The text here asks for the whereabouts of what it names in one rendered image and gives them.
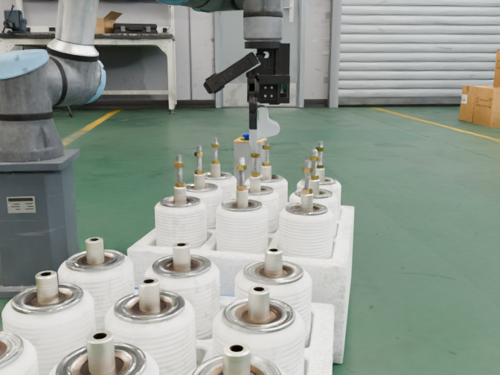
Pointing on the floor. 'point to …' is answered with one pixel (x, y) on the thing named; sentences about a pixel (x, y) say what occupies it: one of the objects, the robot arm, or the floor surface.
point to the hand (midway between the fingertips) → (251, 145)
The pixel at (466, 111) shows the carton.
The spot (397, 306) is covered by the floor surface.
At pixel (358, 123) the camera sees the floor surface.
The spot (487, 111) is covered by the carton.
